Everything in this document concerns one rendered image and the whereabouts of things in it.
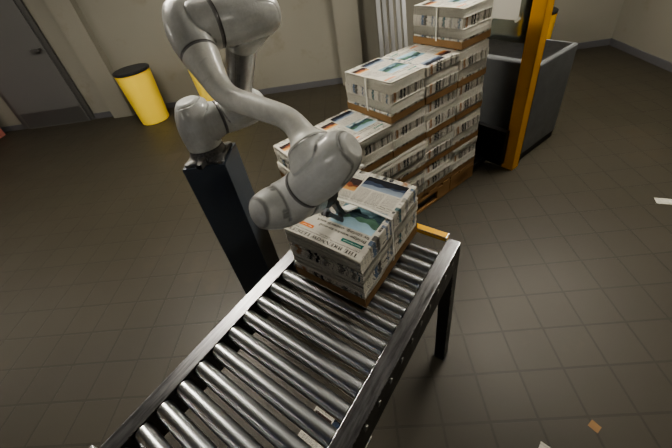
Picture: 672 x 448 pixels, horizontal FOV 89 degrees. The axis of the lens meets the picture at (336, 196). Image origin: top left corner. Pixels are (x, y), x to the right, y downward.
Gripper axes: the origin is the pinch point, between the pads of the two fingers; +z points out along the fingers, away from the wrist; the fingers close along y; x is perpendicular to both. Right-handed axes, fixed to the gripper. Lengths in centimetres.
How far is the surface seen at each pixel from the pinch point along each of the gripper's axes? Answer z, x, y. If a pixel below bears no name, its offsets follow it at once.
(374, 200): 6.3, 4.2, 4.7
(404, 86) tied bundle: 89, -30, -36
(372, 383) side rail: -21, 26, 44
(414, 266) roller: 15.9, 18.9, 26.4
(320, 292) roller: -6.7, -3.5, 37.2
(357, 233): -7.6, 7.3, 11.6
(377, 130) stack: 81, -37, -11
